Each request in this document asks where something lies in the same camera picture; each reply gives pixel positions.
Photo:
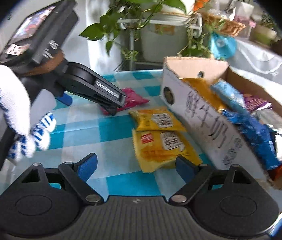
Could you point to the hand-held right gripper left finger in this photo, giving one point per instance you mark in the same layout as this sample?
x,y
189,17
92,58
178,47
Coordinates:
x,y
87,166

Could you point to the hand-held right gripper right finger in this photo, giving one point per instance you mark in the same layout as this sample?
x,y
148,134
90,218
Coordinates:
x,y
184,167

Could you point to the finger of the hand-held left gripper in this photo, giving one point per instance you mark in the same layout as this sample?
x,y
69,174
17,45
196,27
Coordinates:
x,y
109,108
108,91

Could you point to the pink snack packet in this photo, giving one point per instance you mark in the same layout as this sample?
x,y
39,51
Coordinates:
x,y
134,98

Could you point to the yellow wafer packet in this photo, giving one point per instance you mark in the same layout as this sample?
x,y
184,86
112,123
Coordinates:
x,y
153,120
161,150

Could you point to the cardboard box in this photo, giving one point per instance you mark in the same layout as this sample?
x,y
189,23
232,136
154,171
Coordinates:
x,y
201,120

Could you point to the dark blue snack packet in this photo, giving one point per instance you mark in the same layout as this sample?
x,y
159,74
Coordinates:
x,y
255,137

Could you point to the orange snack packet clear wrapper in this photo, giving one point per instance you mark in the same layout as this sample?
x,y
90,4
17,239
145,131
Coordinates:
x,y
206,92

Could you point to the light blue snack packet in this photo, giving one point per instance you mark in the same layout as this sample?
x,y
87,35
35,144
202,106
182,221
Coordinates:
x,y
228,95

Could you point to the purple snack packet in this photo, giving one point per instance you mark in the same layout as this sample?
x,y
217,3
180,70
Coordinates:
x,y
255,103

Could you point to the silver snack packet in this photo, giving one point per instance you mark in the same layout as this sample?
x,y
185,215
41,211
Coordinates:
x,y
278,125

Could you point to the person's left hand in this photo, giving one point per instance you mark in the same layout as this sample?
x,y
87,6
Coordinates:
x,y
8,92

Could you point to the blue checked tablecloth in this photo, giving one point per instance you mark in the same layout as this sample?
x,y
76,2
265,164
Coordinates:
x,y
81,130

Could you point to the white metal plant stand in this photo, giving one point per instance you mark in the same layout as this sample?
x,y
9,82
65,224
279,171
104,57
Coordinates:
x,y
131,42

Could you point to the white planter pot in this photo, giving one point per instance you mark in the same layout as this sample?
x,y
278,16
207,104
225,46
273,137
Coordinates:
x,y
163,40

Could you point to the trailing green plant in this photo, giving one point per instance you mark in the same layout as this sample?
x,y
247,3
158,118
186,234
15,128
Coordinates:
x,y
198,45

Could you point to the blue round fan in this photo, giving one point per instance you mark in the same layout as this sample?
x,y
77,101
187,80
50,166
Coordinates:
x,y
222,46

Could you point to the orange flower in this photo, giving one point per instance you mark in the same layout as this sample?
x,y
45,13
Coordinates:
x,y
201,1

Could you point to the white plastic cover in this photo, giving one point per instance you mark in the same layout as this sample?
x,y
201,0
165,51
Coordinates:
x,y
263,62

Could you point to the wicker basket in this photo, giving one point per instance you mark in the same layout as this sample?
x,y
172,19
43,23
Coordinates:
x,y
228,26

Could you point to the small potted plant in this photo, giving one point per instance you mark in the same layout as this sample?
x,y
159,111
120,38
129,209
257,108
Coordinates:
x,y
264,32

